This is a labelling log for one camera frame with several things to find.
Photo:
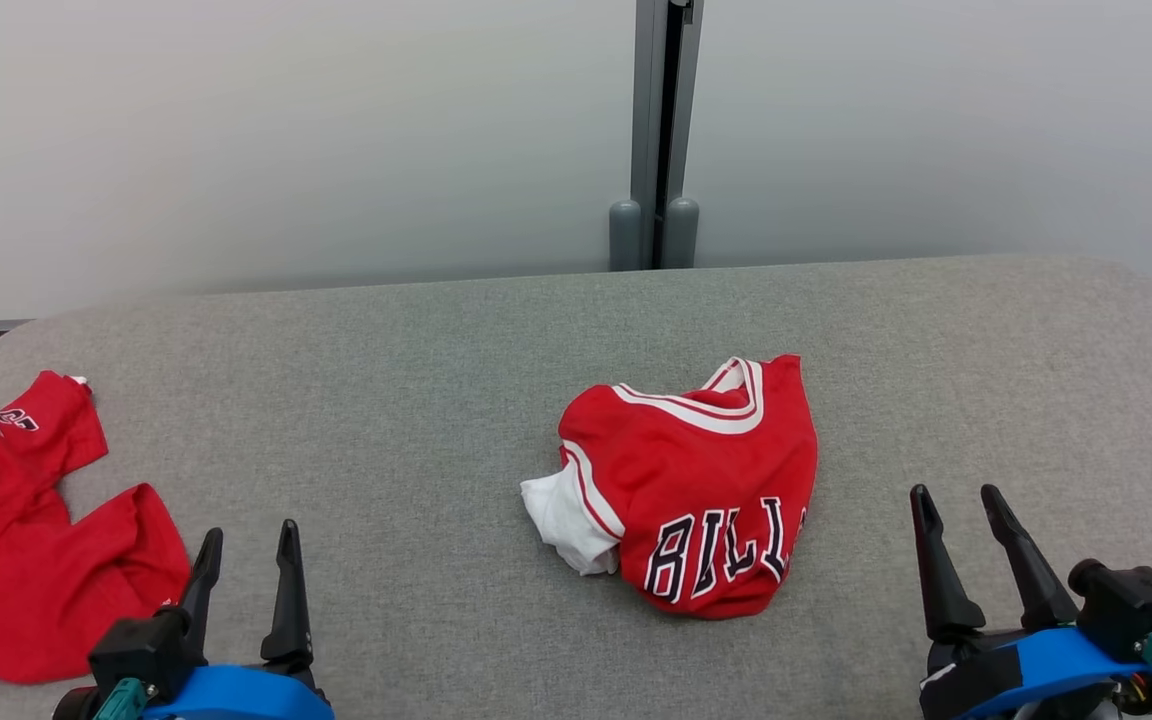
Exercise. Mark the red basketball shorts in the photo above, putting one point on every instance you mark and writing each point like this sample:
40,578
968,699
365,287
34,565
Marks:
16,560

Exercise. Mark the right gripper blue-topped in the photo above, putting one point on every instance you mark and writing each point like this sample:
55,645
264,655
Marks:
1046,660

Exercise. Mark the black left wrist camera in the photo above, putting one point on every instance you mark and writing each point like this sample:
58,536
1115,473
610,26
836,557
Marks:
136,645

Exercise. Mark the grey cylindrical post bumper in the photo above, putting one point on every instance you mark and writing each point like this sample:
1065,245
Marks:
681,235
625,240

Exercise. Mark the red Bulls basketball jersey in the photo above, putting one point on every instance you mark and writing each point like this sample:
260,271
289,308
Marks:
706,490

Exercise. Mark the left gripper blue-topped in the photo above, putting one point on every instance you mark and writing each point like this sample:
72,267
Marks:
236,695

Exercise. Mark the grey vertical partition post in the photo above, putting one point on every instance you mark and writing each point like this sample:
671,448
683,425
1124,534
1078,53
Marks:
651,100

